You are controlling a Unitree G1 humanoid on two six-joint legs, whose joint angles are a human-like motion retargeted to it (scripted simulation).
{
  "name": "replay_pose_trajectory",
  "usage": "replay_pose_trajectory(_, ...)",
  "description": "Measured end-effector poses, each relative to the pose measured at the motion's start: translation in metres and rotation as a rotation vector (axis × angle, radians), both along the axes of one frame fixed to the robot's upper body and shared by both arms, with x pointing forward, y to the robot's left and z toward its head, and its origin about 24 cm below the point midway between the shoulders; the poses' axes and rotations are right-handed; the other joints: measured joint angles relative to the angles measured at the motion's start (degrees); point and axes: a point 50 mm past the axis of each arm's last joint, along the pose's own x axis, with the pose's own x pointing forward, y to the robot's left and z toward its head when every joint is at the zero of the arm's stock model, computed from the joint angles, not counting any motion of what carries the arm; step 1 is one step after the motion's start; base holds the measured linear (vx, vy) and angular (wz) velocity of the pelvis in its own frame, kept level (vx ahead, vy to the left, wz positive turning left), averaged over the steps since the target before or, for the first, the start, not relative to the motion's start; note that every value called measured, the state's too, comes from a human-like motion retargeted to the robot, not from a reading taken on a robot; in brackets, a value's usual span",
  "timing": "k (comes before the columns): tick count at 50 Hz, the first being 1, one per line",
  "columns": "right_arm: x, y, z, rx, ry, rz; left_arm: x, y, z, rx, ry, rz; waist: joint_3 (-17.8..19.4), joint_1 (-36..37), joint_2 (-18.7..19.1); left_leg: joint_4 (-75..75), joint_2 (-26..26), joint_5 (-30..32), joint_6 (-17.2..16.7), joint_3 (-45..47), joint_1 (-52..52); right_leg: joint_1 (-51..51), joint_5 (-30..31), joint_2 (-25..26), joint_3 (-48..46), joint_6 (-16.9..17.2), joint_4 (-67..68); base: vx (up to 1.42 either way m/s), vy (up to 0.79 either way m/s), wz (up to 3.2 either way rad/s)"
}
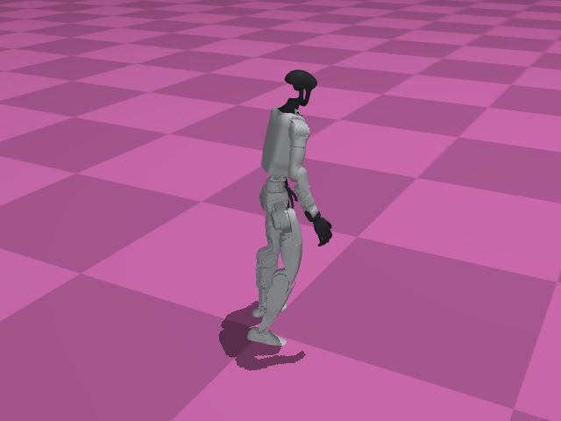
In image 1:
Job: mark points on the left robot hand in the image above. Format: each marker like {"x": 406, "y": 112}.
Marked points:
{"x": 290, "y": 192}

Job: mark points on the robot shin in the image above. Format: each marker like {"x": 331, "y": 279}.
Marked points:
{"x": 264, "y": 280}
{"x": 275, "y": 301}

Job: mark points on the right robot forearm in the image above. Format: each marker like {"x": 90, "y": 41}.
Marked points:
{"x": 307, "y": 202}

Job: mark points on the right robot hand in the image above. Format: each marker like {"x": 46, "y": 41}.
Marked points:
{"x": 321, "y": 226}

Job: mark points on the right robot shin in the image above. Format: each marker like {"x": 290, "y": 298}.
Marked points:
{"x": 275, "y": 301}

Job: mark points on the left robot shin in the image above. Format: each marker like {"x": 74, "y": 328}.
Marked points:
{"x": 264, "y": 280}

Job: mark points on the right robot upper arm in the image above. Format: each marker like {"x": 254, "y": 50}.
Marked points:
{"x": 298, "y": 132}

